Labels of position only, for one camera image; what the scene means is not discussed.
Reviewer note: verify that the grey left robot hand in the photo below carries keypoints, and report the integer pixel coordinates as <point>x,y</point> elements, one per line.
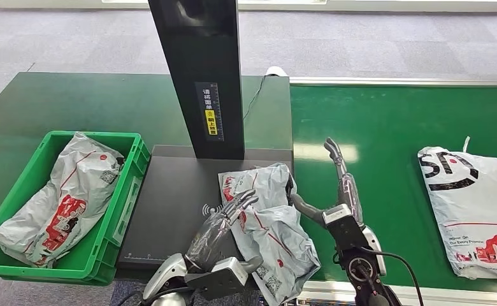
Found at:
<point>208,243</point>

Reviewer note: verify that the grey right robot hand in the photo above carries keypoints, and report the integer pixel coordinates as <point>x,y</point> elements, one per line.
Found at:
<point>350,194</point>

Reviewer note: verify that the grey mailer bag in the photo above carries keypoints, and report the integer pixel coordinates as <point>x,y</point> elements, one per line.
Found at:
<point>278,236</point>

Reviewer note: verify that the green conveyor belt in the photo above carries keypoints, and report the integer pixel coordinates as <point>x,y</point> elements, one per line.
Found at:
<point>392,122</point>

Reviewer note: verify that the green plastic crate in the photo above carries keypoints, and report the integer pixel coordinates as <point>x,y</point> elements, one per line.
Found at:
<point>117,236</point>

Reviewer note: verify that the large grey mailer, black logo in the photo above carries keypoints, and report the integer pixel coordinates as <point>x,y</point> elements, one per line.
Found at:
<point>480,198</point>

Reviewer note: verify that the black and yellow column label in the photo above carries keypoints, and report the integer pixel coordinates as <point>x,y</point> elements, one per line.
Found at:
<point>210,110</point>

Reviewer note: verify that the white roller end cap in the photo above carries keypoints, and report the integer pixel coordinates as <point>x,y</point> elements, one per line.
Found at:
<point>276,71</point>

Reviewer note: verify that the crumpled grey mailer, red print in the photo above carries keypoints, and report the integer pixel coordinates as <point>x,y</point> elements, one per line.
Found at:
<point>75,186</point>

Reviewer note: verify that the black scanner column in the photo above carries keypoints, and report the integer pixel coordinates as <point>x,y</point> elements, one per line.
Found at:
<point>202,55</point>

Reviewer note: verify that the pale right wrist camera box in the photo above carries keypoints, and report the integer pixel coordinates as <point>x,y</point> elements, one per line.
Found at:
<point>337,213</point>

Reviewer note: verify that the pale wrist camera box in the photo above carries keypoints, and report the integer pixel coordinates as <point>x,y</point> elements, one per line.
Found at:
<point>337,213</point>
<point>227,274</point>

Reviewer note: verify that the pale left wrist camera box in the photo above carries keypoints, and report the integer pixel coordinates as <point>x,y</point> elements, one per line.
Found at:
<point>227,274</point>

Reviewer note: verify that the black scanner base plate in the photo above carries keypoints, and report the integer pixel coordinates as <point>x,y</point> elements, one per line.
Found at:
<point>172,198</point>

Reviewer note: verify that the aluminium conveyor frame rail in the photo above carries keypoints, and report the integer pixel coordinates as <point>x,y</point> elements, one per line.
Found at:
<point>400,80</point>
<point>442,295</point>

